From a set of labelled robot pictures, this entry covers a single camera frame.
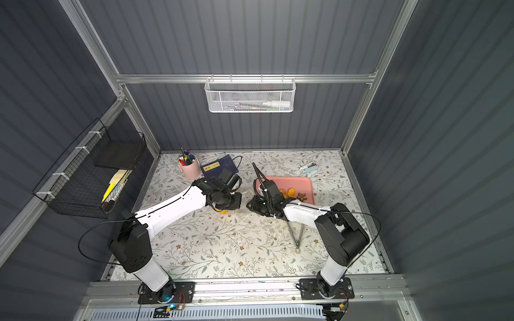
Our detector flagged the metal kitchen tongs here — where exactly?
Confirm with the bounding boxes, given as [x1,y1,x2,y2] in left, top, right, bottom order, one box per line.
[287,221,305,252]

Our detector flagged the yellow cookie pile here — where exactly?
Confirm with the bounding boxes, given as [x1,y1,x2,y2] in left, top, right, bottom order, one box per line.
[279,187,308,202]

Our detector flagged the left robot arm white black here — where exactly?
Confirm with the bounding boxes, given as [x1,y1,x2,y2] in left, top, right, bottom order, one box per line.
[108,169,242,303]

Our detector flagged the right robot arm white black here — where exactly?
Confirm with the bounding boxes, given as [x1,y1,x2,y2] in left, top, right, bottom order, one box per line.
[246,163,373,298]

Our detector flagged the dark blue book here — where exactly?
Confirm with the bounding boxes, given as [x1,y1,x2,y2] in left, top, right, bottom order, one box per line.
[201,155,238,178]

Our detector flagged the pink pen cup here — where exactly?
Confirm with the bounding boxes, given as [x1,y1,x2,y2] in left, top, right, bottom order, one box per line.
[178,148,202,181]

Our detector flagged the small pale green eraser box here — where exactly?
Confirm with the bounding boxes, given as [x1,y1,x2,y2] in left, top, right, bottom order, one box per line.
[300,163,318,175]

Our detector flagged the white marker in basket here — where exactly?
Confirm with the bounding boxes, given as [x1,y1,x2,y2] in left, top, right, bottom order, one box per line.
[257,100,293,111]

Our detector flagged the yellow notepad in basket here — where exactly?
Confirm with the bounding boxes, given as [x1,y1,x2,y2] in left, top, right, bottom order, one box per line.
[102,169,133,203]

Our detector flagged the black slab in side basket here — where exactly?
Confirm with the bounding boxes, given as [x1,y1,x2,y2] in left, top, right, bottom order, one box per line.
[94,140,145,170]

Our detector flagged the white wire wall basket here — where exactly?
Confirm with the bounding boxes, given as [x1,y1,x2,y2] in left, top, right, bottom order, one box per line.
[204,78,297,113]

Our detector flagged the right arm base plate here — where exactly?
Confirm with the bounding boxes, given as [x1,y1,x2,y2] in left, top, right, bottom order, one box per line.
[295,278,355,300]

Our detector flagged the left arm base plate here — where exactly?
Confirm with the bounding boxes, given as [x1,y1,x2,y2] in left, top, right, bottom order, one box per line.
[137,280,196,304]

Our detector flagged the black wire side basket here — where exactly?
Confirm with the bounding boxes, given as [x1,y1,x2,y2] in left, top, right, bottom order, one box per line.
[33,120,147,219]

